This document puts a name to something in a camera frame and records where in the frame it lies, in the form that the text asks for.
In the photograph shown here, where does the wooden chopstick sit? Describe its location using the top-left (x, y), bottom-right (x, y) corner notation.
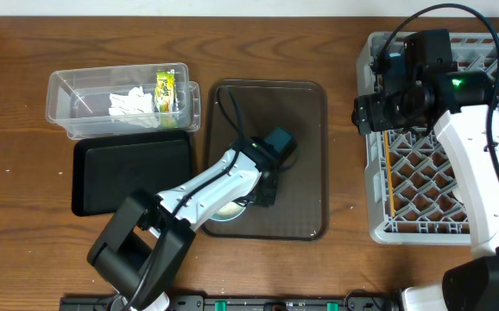
top-left (383, 131), bottom-right (395, 219)

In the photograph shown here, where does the light blue bowl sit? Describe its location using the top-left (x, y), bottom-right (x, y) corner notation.
top-left (210, 202), bottom-right (246, 222)

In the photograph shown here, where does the yellow green snack wrapper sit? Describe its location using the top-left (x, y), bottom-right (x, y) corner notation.
top-left (154, 70), bottom-right (178, 112)

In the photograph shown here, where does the white napkin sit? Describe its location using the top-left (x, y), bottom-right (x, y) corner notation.
top-left (108, 86), bottom-right (160, 128)

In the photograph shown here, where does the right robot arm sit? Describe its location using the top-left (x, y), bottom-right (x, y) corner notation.
top-left (351, 71), bottom-right (499, 310)

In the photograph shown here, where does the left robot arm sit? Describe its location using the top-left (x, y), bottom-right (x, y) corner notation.
top-left (87, 143), bottom-right (283, 310)

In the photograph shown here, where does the grey dishwasher rack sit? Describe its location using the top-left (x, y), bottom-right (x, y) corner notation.
top-left (356, 32), bottom-right (499, 245)

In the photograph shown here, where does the black waste tray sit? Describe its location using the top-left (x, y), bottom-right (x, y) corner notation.
top-left (72, 130), bottom-right (193, 217)

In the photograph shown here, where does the brown plastic tray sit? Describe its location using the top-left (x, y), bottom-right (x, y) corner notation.
top-left (201, 79), bottom-right (328, 241)

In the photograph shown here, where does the clear plastic bin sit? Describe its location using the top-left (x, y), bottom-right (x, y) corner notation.
top-left (46, 62), bottom-right (201, 140)

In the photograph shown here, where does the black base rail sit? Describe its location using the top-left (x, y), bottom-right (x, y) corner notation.
top-left (59, 292), bottom-right (401, 311)

